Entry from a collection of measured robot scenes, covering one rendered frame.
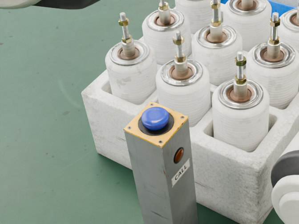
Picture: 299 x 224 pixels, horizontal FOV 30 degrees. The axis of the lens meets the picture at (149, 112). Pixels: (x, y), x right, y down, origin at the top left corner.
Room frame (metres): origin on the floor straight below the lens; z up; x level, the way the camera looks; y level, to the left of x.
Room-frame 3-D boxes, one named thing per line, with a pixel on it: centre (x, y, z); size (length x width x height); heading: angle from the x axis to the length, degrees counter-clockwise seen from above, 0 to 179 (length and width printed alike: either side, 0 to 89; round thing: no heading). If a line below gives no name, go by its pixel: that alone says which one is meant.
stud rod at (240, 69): (0.68, -0.15, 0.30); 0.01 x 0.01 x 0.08
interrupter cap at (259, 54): (0.76, -0.23, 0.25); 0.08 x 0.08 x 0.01
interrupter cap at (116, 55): (0.84, 0.02, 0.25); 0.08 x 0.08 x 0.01
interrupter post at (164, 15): (0.92, -0.06, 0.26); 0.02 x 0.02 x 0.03
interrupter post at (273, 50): (0.76, -0.23, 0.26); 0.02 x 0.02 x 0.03
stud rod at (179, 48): (0.76, -0.07, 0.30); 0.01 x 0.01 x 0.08
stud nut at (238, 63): (0.68, -0.15, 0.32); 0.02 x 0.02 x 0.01; 65
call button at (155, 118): (0.58, -0.01, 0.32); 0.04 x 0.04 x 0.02
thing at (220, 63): (0.84, -0.15, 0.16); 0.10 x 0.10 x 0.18
